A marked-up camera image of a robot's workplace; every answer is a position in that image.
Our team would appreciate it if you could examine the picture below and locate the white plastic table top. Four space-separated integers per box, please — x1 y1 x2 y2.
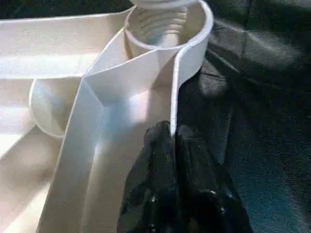
0 0 215 233

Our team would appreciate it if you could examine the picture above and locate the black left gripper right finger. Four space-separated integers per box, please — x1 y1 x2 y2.
175 124 253 233

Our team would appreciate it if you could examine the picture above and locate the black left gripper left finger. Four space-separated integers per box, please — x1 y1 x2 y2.
117 120 180 233

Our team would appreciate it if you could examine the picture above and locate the white plastic table leg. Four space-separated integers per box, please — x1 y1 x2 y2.
130 0 201 47

